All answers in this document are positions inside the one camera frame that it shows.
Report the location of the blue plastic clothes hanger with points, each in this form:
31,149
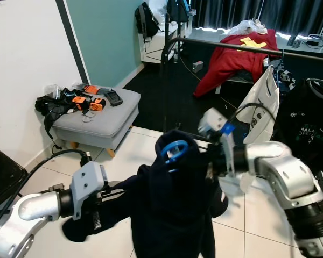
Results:
182,148

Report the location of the navy blue garment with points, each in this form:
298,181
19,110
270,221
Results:
167,215

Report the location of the white cartoon print T-shirt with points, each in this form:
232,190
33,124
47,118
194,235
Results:
261,102

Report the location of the orange black device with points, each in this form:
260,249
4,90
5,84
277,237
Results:
91,89
79,102
98,105

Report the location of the red shirt yellow print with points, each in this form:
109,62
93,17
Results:
231,67

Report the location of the black T-shirt green logo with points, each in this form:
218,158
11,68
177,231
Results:
307,123

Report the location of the small pale box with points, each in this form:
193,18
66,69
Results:
198,66

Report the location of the black carpet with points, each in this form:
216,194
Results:
151,91

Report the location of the black handheld device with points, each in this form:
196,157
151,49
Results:
113,98

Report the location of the black folding chair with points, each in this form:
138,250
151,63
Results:
0,177

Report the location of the black metal clothes rack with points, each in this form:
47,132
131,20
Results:
210,43

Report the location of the clear plastic cup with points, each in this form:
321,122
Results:
53,91

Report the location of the white shelf unit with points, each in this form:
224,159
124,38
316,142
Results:
156,51

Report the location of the crumpled white plastic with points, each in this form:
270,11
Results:
245,27

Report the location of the black bag on stand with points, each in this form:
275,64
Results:
177,9

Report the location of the black backpack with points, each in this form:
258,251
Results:
146,21

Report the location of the dark curtain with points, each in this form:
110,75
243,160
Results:
264,11

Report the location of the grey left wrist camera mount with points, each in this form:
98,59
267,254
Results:
89,183

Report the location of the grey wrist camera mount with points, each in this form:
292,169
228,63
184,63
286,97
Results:
210,122
89,183

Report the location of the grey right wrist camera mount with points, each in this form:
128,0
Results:
210,122

